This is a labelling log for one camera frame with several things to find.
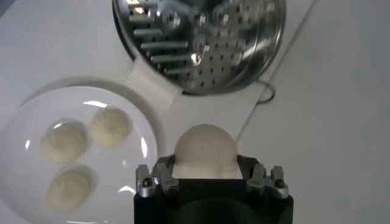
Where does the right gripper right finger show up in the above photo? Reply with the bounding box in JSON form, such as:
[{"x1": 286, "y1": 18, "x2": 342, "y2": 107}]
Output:
[{"x1": 237, "y1": 155, "x2": 289, "y2": 199}]

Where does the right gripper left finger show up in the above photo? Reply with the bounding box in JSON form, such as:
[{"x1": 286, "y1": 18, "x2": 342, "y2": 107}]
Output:
[{"x1": 135, "y1": 155, "x2": 180, "y2": 198}]

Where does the white steamed baozi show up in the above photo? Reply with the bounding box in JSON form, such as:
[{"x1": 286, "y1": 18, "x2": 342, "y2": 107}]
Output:
[
  {"x1": 44, "y1": 166, "x2": 97, "y2": 213},
  {"x1": 38, "y1": 120, "x2": 89, "y2": 165},
  {"x1": 89, "y1": 106, "x2": 132, "y2": 147},
  {"x1": 172, "y1": 124, "x2": 244, "y2": 180}
]

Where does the stainless steel steamer basket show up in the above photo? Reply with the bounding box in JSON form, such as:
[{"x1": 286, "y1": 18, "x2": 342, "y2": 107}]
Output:
[{"x1": 112, "y1": 0, "x2": 287, "y2": 107}]

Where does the white round plate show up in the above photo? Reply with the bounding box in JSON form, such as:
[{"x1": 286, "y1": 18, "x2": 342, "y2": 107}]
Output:
[{"x1": 0, "y1": 86, "x2": 159, "y2": 224}]

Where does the thin grey pot cord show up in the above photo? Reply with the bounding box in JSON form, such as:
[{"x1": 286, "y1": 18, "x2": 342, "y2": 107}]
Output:
[{"x1": 255, "y1": 79, "x2": 276, "y2": 105}]

